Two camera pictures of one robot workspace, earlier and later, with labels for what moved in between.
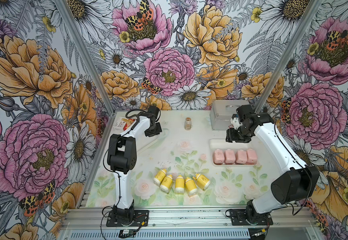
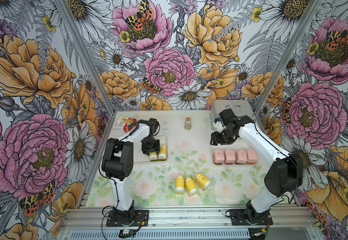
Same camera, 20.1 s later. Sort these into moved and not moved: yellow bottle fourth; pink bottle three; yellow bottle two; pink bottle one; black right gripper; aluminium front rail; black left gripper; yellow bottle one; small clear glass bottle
Moved: yellow bottle two; black right gripper; yellow bottle one; black left gripper
Not moved: pink bottle three; pink bottle one; aluminium front rail; yellow bottle fourth; small clear glass bottle
